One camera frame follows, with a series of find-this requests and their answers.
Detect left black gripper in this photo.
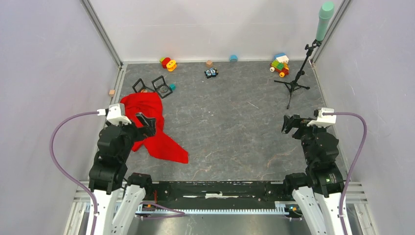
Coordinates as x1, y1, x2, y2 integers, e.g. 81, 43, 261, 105
114, 111, 156, 160

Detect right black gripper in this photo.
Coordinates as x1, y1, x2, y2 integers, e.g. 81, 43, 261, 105
281, 113, 327, 165

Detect red t-shirt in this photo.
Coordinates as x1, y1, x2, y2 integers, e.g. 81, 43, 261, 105
120, 93, 188, 164

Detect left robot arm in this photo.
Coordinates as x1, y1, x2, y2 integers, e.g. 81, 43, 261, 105
86, 110, 157, 235

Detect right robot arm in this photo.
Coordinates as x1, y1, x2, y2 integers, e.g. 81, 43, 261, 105
281, 108, 351, 235

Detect round dark brooch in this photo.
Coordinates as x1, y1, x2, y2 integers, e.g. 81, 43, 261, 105
160, 86, 169, 93

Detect black display case left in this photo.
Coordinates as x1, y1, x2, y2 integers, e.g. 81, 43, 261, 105
132, 78, 155, 93

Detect black display case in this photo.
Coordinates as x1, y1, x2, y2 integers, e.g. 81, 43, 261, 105
132, 78, 155, 93
152, 75, 173, 99

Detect black display case right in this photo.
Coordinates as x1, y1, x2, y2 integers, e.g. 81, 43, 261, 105
152, 75, 173, 99

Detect teal cube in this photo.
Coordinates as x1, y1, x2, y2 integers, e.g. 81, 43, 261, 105
169, 84, 176, 91

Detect colourful brick toy car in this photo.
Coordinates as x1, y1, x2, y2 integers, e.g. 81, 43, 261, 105
269, 53, 289, 77

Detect red yellow green toy blocks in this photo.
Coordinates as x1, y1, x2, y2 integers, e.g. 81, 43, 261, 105
160, 57, 177, 72

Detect blue cylinder block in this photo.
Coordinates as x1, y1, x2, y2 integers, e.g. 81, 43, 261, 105
229, 54, 238, 63

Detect brown wooden cube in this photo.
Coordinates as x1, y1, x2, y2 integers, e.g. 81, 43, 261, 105
205, 60, 213, 68

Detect green microphone on tripod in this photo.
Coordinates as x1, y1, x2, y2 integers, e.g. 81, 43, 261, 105
274, 1, 335, 109

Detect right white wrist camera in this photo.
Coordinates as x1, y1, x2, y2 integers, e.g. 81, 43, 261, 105
307, 107, 337, 128

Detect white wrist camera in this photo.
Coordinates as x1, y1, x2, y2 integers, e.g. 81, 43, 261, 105
307, 107, 337, 128
96, 103, 132, 126

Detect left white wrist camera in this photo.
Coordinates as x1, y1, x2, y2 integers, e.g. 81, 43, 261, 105
96, 103, 132, 126

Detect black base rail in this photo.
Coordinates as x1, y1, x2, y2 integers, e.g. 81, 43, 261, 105
144, 181, 295, 210

